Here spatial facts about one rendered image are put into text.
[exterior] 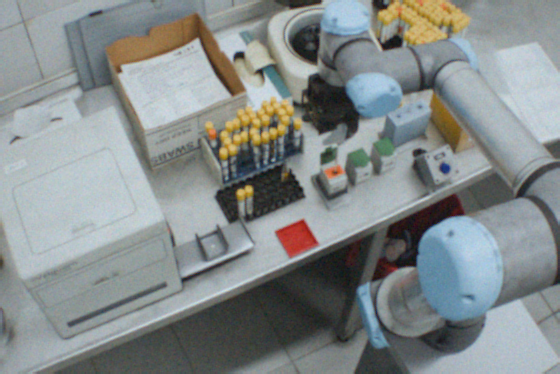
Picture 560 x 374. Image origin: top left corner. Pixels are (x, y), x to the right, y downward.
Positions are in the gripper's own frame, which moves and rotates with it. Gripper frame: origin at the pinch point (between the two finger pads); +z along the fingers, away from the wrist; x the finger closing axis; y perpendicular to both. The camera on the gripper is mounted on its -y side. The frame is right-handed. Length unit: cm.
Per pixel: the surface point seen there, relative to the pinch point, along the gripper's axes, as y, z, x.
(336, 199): 0.4, 19.2, 2.8
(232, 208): 21.4, 18.2, -4.1
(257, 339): 16, 108, -5
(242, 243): 23.2, 16.6, 5.0
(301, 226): 9.7, 20.4, 4.8
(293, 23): -10.5, 9.4, -39.8
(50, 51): 46, 7, -56
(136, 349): 54, 108, -18
